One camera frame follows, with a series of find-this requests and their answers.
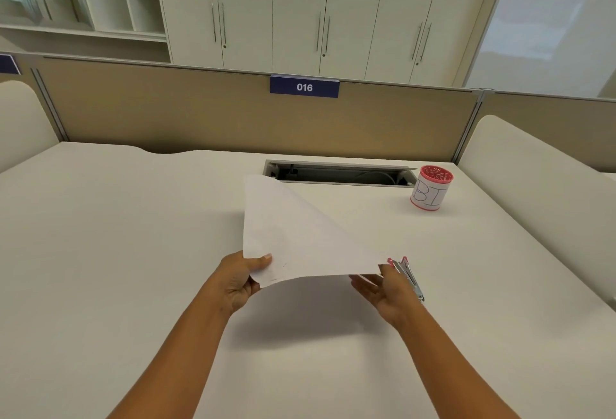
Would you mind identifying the person's left hand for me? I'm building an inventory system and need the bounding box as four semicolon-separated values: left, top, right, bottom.
215;250;273;315

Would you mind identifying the person's right hand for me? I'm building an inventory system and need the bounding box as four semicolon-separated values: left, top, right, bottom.
349;264;424;331

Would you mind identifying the white paper sheet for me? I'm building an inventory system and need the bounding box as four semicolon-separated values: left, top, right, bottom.
242;174;393;289

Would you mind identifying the person's right forearm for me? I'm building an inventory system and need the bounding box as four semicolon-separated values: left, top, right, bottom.
384;309;523;419

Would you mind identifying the person's left forearm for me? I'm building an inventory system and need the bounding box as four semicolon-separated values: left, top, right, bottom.
107;299;242;419

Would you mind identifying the pink metal stapler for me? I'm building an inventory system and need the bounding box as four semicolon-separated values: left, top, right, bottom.
387;256;425;303

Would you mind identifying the pink mesh pen holder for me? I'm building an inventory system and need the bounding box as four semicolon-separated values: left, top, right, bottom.
410;165;454;213

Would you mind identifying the beige desk partition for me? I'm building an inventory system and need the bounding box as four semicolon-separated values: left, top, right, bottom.
456;89;616;174
0;52;483;161

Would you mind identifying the white rounded side divider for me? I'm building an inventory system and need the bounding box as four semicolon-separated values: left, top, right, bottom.
0;80;61;174
458;115;616;312

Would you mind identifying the white open shelf unit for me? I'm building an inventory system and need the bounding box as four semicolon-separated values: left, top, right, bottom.
0;0;172;64

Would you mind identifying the black cable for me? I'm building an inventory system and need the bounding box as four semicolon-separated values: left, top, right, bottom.
355;171;393;185

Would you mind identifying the white wall cabinet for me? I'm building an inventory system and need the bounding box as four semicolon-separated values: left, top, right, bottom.
151;0;513;88

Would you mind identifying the frosted glass wall panel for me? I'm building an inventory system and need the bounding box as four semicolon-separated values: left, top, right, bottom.
463;0;616;99

